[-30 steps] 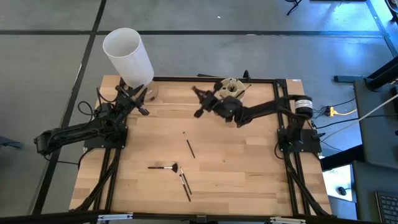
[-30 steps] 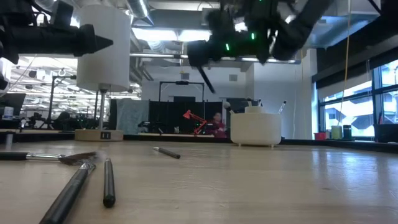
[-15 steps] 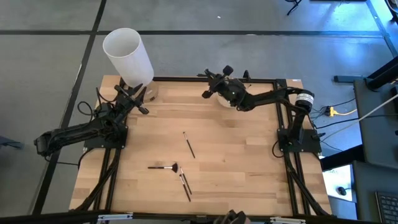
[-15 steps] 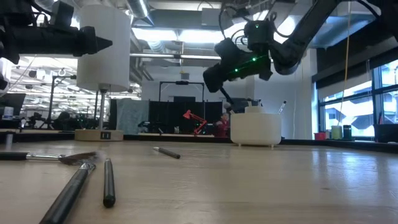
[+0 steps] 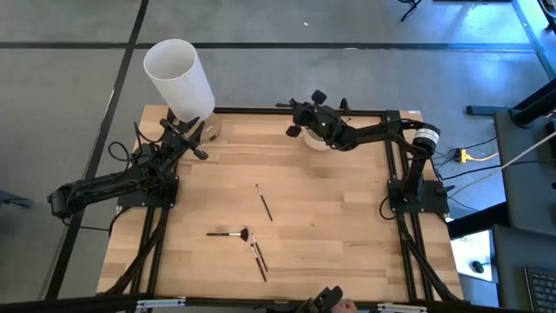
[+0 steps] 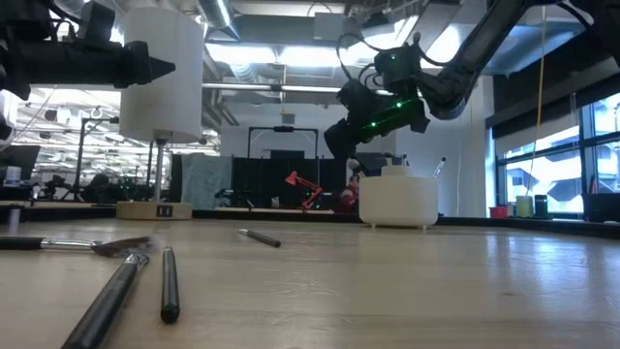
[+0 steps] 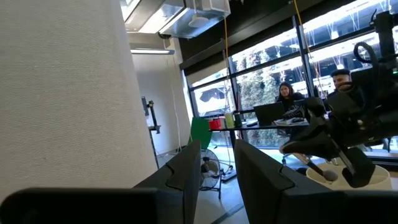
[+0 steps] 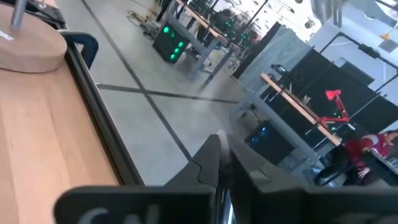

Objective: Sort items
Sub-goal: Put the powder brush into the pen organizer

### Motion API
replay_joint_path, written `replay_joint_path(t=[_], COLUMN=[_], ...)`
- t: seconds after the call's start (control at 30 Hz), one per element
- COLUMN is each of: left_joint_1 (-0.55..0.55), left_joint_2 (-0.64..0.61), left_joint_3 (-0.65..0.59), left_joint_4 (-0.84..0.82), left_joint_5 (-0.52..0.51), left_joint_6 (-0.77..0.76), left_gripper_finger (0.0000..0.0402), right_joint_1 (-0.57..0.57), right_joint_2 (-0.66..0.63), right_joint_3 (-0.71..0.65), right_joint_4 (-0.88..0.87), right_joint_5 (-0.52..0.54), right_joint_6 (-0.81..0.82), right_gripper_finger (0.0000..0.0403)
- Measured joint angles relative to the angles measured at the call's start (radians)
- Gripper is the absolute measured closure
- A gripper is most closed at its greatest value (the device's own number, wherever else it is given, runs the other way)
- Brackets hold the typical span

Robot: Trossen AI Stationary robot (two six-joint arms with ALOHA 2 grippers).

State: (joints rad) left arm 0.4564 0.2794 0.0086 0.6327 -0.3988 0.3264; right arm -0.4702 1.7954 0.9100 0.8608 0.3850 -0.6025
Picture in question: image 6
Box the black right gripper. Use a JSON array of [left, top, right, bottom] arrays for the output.
[[323, 94, 431, 161]]

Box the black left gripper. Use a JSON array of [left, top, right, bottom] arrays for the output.
[[16, 41, 177, 89]]

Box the small dark pen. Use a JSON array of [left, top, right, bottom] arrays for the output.
[[237, 228, 283, 249]]

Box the black fan makeup brush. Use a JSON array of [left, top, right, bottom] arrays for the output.
[[0, 235, 155, 259]]

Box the white table lamp wooden base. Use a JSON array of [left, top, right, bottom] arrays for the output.
[[115, 7, 204, 222]]

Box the person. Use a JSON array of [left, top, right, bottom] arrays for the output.
[[338, 173, 362, 214]]

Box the red desk lamp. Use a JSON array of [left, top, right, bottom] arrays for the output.
[[284, 170, 324, 210]]

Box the white round organizer cup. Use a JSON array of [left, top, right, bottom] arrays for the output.
[[357, 164, 441, 232]]

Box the black partition panel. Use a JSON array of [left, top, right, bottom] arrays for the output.
[[231, 155, 348, 209]]

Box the black tripod stand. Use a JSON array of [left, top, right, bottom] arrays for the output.
[[72, 114, 120, 203]]

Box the grey-blue cloth cover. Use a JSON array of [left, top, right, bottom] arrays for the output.
[[179, 153, 233, 210]]

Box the black monitor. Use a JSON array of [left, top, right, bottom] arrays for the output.
[[0, 143, 42, 181]]

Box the green cup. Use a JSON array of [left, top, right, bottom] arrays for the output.
[[515, 195, 534, 218]]

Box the black box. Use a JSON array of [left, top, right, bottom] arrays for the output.
[[582, 192, 620, 223]]

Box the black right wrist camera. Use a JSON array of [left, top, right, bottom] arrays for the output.
[[337, 79, 378, 117]]

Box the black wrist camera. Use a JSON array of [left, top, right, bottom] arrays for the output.
[[337, 79, 378, 117], [79, 2, 117, 43]]

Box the black tube frame stand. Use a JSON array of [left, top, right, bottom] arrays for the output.
[[247, 125, 320, 159]]

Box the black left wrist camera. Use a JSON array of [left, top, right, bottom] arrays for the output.
[[79, 2, 117, 43]]

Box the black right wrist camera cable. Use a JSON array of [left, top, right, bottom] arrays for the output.
[[335, 31, 388, 86]]

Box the silver ceiling duct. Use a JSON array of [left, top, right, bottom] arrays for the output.
[[197, 0, 241, 41]]

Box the yellow hanging cable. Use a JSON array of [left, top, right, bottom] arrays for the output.
[[525, 4, 546, 198]]

